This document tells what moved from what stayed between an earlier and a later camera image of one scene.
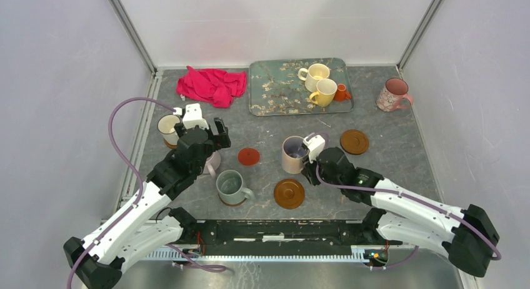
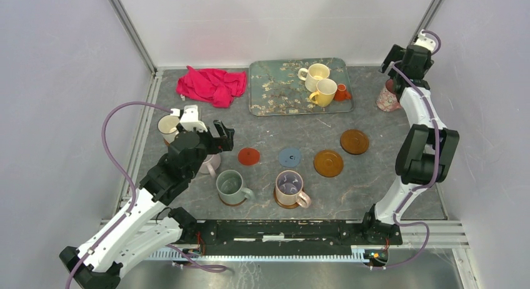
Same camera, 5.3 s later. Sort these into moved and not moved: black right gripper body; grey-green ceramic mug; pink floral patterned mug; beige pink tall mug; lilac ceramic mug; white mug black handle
Moved: beige pink tall mug; black right gripper body
Not moved: grey-green ceramic mug; lilac ceramic mug; white mug black handle; pink floral patterned mug
